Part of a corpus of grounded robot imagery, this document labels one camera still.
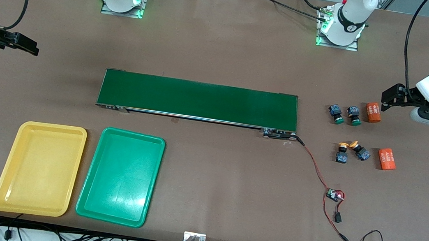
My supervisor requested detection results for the orange printed cylinder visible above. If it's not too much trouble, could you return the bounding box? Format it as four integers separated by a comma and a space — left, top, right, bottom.
364, 101, 383, 124
376, 147, 399, 172

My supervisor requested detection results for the green push button switch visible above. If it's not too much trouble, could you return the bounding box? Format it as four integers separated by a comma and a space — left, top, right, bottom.
344, 105, 364, 127
327, 104, 346, 126

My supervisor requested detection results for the yellow push button switch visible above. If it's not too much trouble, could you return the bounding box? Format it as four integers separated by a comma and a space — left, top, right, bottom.
347, 140, 373, 162
335, 141, 350, 165

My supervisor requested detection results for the small controller circuit board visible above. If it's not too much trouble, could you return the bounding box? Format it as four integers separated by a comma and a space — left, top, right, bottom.
325, 188, 346, 204

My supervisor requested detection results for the green conveyor belt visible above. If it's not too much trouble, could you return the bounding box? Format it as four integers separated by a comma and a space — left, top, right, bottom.
94, 67, 309, 144

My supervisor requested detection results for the yellow plastic tray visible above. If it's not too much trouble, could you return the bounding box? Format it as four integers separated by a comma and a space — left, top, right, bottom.
0, 117, 89, 221

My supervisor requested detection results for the green plastic tray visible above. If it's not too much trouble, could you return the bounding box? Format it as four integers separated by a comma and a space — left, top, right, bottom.
74, 124, 167, 230

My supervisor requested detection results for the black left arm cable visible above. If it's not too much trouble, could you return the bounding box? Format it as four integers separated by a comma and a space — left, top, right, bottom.
398, 0, 429, 102

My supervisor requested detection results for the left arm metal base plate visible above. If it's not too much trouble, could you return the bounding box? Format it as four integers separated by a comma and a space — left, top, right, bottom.
315, 4, 365, 52

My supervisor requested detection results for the long black table cable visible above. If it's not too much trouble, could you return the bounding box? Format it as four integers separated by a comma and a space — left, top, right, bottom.
250, 0, 330, 22

